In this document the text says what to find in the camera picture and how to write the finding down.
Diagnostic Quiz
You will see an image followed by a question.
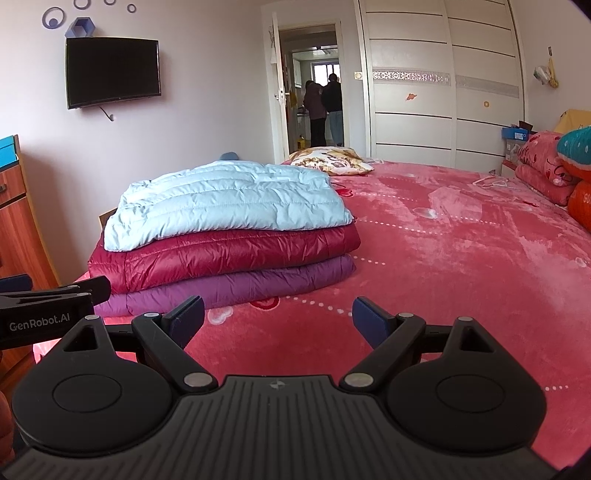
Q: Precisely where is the white door frame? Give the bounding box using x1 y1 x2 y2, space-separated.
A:
276 21 345 164

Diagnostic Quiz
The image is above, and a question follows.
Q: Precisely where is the pink printed pillow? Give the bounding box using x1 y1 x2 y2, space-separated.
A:
517 130 578 185
514 164 575 207

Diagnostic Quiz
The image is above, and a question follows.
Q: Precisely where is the purple down jacket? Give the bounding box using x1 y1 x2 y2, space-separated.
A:
92 254 357 318

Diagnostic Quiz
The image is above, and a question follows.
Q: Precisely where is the white door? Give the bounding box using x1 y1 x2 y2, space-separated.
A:
269 11 291 164

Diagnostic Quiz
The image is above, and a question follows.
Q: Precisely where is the pink printed bed blanket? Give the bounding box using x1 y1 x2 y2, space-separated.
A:
32 157 591 472

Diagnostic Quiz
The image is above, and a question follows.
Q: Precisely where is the white wardrobe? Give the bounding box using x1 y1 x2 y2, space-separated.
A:
358 0 527 171

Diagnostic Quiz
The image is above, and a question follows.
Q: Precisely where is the large purple wall ring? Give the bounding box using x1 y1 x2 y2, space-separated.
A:
41 7 70 31

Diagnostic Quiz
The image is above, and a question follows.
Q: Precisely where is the bright blue storage box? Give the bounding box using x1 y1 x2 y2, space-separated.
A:
0 135 20 168

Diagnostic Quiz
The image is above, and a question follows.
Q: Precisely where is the dark red down jacket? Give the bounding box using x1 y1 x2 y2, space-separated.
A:
88 224 362 295

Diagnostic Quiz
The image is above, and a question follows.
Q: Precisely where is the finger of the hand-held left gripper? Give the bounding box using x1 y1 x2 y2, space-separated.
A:
0 274 32 292
0 276 112 306

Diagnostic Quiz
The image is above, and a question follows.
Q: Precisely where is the blue hexagon wall shelf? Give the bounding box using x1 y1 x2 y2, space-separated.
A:
65 17 96 39

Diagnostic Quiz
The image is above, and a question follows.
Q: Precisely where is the light blue down jacket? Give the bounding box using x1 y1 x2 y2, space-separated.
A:
104 162 354 252

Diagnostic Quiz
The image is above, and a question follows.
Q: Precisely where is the floral pillow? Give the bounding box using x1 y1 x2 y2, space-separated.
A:
288 147 376 177

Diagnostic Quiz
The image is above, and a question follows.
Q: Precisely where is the wooden cabinet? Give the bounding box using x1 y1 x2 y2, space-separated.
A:
0 135 61 384

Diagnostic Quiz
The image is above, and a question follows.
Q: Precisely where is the kitchen window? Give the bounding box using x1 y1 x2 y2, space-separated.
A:
311 63 341 84

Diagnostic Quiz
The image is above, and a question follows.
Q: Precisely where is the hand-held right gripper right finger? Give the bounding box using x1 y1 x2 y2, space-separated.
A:
339 296 492 394

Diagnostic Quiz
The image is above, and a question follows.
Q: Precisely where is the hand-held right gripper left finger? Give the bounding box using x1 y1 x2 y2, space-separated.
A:
60 295 219 394

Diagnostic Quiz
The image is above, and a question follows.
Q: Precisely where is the black wall television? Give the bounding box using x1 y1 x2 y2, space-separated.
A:
65 37 162 110

